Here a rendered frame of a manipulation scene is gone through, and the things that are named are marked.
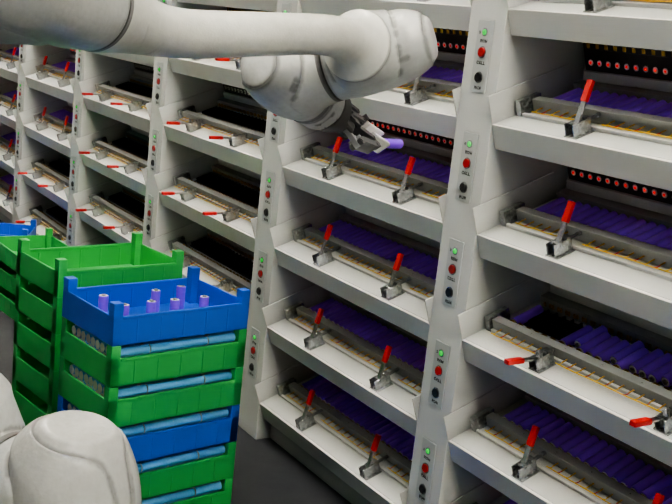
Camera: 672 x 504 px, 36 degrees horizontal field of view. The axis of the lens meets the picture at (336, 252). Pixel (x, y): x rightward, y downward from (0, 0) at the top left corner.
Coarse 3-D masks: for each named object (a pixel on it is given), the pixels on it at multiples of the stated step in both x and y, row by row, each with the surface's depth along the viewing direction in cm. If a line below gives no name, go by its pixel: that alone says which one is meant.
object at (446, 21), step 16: (304, 0) 228; (320, 0) 222; (336, 0) 216; (352, 0) 211; (368, 0) 206; (384, 0) 202; (400, 0) 198; (416, 0) 194; (432, 0) 192; (448, 0) 189; (464, 0) 186; (432, 16) 190; (448, 16) 186; (464, 16) 182
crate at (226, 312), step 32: (64, 288) 198; (96, 288) 203; (128, 288) 208; (160, 288) 213; (192, 288) 216; (96, 320) 189; (128, 320) 186; (160, 320) 191; (192, 320) 196; (224, 320) 201
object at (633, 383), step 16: (496, 320) 183; (496, 336) 181; (512, 336) 180; (528, 336) 176; (544, 336) 175; (560, 352) 170; (576, 352) 168; (592, 368) 164; (608, 368) 162; (624, 384) 159; (640, 384) 156; (656, 400) 154
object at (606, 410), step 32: (512, 288) 188; (480, 320) 185; (640, 320) 171; (480, 352) 180; (512, 352) 177; (512, 384) 176; (544, 384) 167; (576, 384) 164; (576, 416) 163; (608, 416) 156; (640, 416) 153; (640, 448) 152
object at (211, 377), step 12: (72, 372) 200; (84, 372) 197; (216, 372) 205; (228, 372) 206; (96, 384) 193; (144, 384) 194; (156, 384) 195; (168, 384) 197; (180, 384) 198; (192, 384) 200; (120, 396) 190; (132, 396) 193
